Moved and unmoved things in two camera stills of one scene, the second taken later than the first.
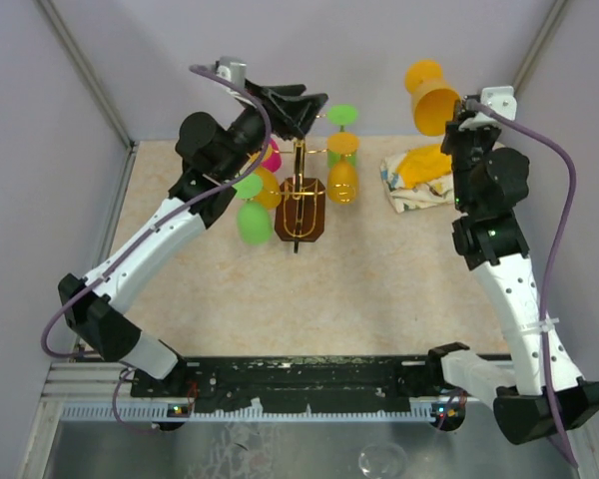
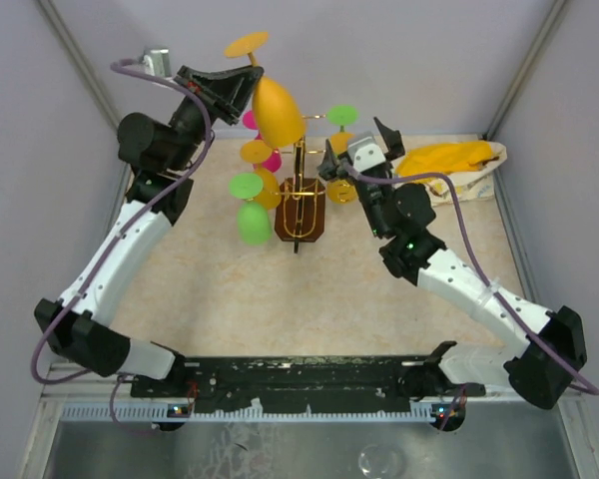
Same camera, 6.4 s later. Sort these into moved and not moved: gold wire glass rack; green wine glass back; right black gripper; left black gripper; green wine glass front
Moved: left black gripper; right black gripper
Not moved: gold wire glass rack; green wine glass back; green wine glass front
